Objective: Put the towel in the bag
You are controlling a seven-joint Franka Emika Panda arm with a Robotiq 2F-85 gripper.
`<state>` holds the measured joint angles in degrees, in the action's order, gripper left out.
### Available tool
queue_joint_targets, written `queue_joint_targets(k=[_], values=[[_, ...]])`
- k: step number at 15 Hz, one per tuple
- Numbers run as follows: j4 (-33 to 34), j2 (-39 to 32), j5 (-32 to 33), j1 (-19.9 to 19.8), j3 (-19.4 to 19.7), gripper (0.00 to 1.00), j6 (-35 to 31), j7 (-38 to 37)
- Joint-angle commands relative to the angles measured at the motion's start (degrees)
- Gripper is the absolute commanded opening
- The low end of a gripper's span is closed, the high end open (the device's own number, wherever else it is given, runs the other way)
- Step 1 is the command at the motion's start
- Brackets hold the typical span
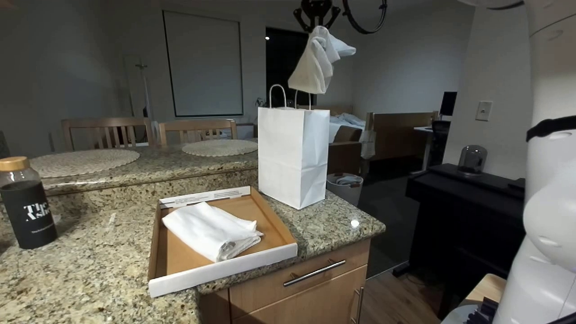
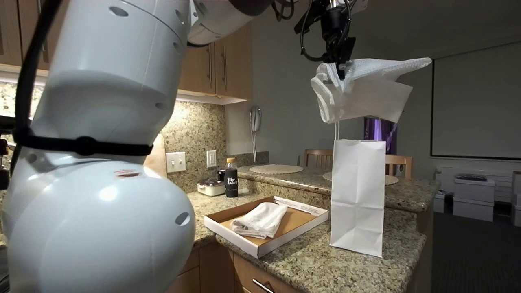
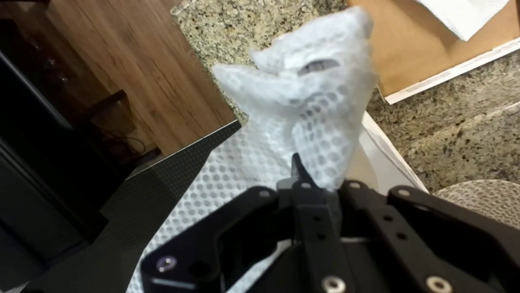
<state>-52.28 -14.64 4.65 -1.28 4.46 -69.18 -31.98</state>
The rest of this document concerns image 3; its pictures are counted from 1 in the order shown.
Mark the shallow cardboard box tray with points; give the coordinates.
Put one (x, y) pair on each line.
(432, 49)

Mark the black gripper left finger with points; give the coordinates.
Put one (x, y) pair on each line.
(253, 217)

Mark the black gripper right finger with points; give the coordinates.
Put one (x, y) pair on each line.
(432, 233)

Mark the round woven placemat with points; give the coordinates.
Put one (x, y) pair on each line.
(481, 201)

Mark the white dotted cloth towel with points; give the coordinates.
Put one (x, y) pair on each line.
(313, 82)

